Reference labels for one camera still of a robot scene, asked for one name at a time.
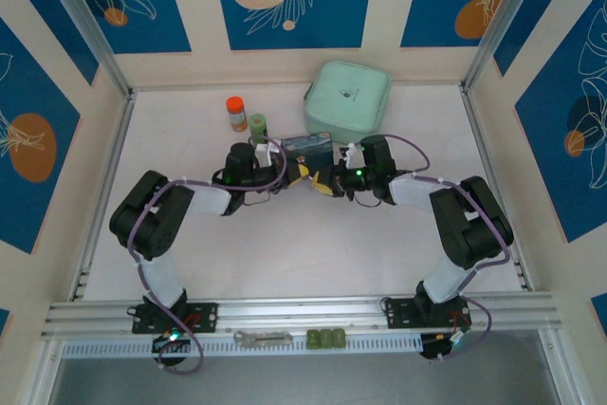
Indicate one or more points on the starry night painted box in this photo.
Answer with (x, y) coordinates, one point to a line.
(308, 149)

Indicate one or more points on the long aluminium base rail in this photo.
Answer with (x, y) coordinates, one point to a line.
(303, 312)

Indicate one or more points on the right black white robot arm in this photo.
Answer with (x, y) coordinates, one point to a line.
(469, 225)

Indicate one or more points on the mint green zip case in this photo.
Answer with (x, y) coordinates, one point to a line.
(348, 99)

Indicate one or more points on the aluminium side rail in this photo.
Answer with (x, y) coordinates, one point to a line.
(483, 149)
(114, 158)

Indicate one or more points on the black controller board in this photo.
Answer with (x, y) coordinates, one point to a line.
(438, 347)
(163, 344)

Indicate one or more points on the aluminium frame post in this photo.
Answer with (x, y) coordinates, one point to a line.
(507, 11)
(80, 16)

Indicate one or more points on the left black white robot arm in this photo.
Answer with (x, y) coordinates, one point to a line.
(152, 225)

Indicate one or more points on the green block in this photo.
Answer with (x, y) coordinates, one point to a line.
(325, 338)
(313, 338)
(338, 337)

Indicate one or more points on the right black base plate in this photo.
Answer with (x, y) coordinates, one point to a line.
(403, 314)

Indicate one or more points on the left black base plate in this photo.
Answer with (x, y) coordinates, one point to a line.
(204, 317)

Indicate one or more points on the green bottle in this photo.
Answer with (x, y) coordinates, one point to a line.
(258, 126)

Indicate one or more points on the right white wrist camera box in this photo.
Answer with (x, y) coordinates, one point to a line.
(350, 151)

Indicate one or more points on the orange capped bottle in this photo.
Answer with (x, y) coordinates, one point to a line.
(236, 113)

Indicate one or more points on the flat silver metal bracket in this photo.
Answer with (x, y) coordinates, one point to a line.
(263, 338)

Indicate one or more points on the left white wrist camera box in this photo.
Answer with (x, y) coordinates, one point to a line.
(266, 152)

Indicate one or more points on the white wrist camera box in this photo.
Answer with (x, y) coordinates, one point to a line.
(266, 152)
(350, 151)

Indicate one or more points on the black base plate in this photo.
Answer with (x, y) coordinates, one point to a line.
(403, 314)
(204, 317)

